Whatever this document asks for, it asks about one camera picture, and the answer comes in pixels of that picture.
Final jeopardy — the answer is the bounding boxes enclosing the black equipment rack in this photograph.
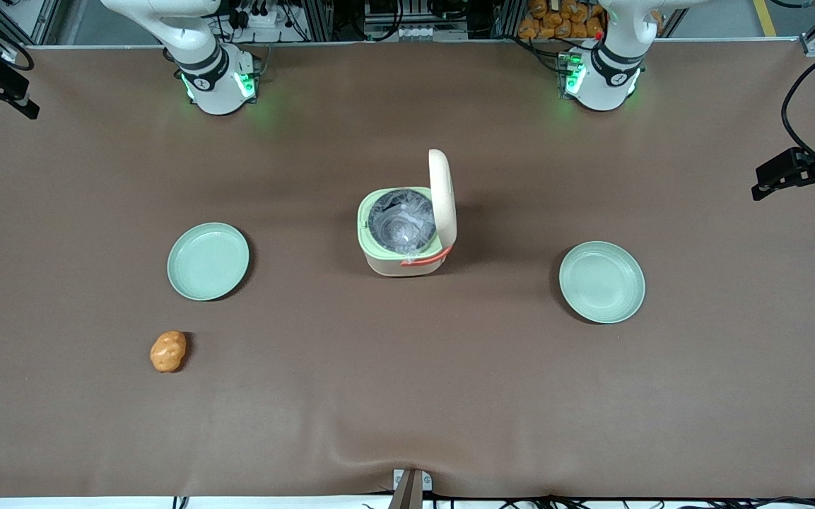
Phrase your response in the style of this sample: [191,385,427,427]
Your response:
[363,0,470,42]

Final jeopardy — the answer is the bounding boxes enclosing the orange lumpy potato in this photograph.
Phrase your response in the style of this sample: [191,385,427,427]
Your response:
[149,330,188,374]

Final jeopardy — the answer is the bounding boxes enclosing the grey metal table bracket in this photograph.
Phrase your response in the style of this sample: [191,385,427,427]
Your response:
[387,468,434,509]

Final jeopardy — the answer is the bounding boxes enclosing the pile of orange bread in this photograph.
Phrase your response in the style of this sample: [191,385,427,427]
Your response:
[517,0,606,41]

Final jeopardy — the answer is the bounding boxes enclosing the metal inner pot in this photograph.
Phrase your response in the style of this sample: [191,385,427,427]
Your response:
[368,189,438,255]

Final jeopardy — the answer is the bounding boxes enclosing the cream and green rice cooker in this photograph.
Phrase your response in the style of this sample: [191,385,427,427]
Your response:
[357,148,459,278]

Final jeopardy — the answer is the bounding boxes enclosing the white power strip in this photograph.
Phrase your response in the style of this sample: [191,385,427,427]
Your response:
[236,0,296,31]

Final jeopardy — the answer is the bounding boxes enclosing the pale green round plate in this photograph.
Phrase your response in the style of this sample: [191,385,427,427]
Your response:
[167,222,251,303]
[558,241,647,325]

